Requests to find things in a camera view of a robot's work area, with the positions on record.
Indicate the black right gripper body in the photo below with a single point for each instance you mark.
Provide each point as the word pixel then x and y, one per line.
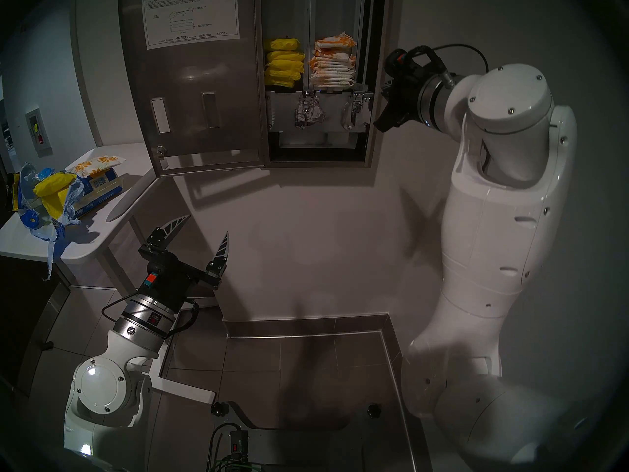
pixel 410 97

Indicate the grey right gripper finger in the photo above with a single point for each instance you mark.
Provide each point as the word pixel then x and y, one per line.
pixel 383 122
pixel 389 88

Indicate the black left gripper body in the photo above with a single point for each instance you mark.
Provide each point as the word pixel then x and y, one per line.
pixel 172 279

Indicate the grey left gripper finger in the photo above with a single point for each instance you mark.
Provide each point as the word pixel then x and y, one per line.
pixel 220 259
pixel 164 234

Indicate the white pad orange flower print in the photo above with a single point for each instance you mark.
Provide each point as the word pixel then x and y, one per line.
pixel 334 42
pixel 96 165

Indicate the stainless steel dispenser door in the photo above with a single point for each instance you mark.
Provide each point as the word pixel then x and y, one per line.
pixel 196 82

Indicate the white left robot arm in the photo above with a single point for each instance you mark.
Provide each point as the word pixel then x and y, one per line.
pixel 108 392

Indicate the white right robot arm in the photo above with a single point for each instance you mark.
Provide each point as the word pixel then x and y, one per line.
pixel 491 230

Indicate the chrome dispenser lever mechanism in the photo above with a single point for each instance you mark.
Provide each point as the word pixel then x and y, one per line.
pixel 308 109
pixel 357 111

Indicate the stainless steel dispenser cabinet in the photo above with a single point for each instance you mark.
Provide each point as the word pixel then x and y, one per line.
pixel 381 14

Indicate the floral pad stack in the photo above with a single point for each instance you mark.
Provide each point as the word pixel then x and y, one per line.
pixel 334 54

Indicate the white table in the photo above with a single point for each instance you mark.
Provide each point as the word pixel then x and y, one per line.
pixel 132 166

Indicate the blue pad package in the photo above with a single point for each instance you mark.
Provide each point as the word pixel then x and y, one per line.
pixel 98 188

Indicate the yellow wrapped pad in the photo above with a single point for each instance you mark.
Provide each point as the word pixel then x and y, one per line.
pixel 289 66
pixel 277 83
pixel 282 75
pixel 282 44
pixel 286 56
pixel 51 188

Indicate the black round knob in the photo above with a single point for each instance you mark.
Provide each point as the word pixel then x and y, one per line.
pixel 374 410
pixel 220 409

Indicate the black yellow packet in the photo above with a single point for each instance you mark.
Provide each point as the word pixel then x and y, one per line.
pixel 13 193

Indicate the black power box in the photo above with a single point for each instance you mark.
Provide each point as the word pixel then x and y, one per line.
pixel 238 446

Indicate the white instruction sheet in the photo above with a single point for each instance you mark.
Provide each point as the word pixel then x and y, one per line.
pixel 191 16

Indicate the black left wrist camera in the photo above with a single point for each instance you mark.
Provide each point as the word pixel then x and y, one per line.
pixel 151 279

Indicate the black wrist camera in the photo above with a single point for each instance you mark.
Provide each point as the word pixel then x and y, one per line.
pixel 151 279
pixel 398 60

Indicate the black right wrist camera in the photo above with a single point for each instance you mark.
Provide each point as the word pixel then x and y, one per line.
pixel 398 60

